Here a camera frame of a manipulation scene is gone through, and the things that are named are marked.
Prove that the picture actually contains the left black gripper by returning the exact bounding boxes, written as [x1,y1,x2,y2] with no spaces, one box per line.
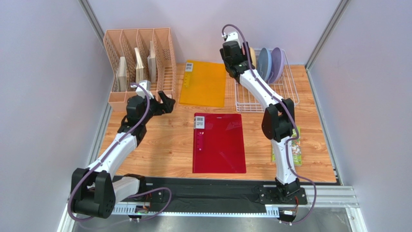
[141,91,176,124]

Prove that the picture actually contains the yellow plate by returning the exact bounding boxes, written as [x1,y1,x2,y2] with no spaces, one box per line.
[249,47,257,69]

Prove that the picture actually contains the blue plate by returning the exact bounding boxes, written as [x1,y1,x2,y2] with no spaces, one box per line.
[257,48,272,82]

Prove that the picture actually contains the purple plate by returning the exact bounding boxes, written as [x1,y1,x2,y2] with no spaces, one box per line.
[267,47,285,84]

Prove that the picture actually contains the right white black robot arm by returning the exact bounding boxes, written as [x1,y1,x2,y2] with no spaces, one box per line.
[220,41,300,203]

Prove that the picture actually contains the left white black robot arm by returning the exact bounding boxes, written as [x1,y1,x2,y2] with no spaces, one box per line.
[67,90,176,222]

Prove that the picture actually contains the orange plastic folder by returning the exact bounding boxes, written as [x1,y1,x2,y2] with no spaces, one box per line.
[179,60,226,107]

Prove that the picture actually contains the middle beige notebook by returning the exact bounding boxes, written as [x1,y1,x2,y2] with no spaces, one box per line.
[134,47,145,83]

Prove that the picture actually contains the beige notebook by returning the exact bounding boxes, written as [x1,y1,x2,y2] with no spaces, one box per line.
[116,57,127,92]
[147,41,157,83]
[134,47,145,83]

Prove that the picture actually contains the right beige notebook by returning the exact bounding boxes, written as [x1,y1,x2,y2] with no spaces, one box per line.
[147,41,157,83]

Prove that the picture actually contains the left beige notebook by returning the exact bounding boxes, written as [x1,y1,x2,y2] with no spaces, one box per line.
[116,57,127,92]

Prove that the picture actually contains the pink plastic file organizer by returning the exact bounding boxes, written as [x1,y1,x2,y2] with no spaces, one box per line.
[103,28,177,112]

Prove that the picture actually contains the red plastic folder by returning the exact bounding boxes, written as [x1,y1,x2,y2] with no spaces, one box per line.
[192,113,247,174]

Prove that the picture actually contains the black base mat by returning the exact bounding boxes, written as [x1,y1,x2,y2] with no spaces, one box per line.
[111,175,308,214]

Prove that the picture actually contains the green treehouse book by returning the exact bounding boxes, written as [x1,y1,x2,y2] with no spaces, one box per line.
[271,126,303,167]

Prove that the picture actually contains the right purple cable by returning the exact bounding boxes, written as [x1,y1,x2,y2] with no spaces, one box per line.
[221,24,318,225]

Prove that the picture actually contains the purple cable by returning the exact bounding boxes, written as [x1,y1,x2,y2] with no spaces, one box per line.
[221,24,318,225]
[67,83,173,223]

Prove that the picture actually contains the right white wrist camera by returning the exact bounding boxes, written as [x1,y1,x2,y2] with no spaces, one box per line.
[223,31,240,44]

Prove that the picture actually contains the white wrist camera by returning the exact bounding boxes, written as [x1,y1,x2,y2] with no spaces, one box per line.
[223,31,240,44]
[135,80,153,99]

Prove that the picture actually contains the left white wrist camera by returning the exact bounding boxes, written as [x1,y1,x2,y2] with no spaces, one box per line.
[135,80,153,99]

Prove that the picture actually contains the white wire dish rack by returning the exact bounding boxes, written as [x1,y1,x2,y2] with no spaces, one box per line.
[235,49,300,113]

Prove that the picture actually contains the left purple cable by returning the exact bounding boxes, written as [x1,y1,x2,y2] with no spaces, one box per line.
[67,83,173,223]

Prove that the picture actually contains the aluminium rail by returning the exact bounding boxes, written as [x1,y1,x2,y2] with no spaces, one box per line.
[111,186,359,218]

